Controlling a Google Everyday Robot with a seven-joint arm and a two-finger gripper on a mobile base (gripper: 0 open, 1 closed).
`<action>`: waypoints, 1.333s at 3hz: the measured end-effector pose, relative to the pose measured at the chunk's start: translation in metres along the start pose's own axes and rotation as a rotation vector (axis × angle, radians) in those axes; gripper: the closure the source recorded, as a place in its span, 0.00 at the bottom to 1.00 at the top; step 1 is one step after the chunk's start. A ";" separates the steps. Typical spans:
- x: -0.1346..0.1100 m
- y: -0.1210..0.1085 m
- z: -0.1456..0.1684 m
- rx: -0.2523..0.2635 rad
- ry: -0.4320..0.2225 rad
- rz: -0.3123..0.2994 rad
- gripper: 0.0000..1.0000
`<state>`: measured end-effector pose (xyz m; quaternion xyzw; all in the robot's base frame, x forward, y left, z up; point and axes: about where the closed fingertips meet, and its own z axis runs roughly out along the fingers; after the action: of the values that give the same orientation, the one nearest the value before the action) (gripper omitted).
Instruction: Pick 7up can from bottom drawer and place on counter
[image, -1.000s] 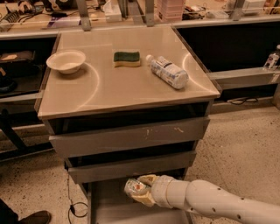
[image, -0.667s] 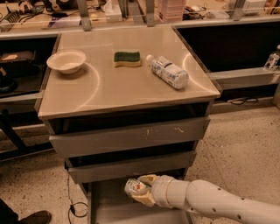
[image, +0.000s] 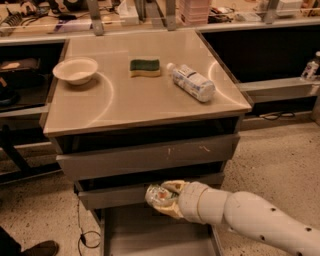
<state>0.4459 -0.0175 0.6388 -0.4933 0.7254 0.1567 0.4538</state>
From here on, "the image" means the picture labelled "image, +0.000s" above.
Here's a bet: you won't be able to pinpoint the white bowl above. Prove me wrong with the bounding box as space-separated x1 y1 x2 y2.
53 57 98 85

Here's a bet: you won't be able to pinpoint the green yellow sponge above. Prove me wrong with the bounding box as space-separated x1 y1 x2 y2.
130 59 161 77

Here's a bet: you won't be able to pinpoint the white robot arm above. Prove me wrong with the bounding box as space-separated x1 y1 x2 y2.
145 180 320 256

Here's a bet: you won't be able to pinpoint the black cable under shelf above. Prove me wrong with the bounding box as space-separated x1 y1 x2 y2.
259 111 297 121

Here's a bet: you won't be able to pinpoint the white box on desk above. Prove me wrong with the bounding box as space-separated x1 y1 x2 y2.
118 2 139 26

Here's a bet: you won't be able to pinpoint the pink stacked trays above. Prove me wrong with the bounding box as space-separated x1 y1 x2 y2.
179 0 211 25

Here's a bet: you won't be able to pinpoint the plastic water bottle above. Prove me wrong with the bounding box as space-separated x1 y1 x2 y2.
166 63 215 103

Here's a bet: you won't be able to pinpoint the brown shoe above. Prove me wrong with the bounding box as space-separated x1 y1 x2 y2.
21 240 59 256

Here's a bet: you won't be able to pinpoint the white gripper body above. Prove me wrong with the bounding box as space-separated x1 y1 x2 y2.
178 182 208 223

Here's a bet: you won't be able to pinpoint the bottom drawer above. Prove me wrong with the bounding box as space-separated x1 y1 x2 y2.
101 202 224 256

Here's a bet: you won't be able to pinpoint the small bottle on shelf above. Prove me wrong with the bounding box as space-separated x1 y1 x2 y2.
301 51 320 80

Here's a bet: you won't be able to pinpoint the black floor cable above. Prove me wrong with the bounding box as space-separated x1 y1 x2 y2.
76 196 102 256

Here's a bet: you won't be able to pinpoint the drawer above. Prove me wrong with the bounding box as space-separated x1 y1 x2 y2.
101 202 224 256
73 169 224 210
57 134 240 181

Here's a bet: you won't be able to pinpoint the steel drawer cabinet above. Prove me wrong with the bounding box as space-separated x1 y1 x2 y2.
39 29 254 256

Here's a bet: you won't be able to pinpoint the middle drawer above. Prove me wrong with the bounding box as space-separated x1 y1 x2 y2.
73 169 224 210

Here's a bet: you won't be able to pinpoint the top drawer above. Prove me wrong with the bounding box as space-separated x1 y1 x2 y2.
57 134 240 181

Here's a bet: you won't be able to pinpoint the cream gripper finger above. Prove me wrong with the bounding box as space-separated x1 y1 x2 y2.
149 198 183 219
161 180 188 194

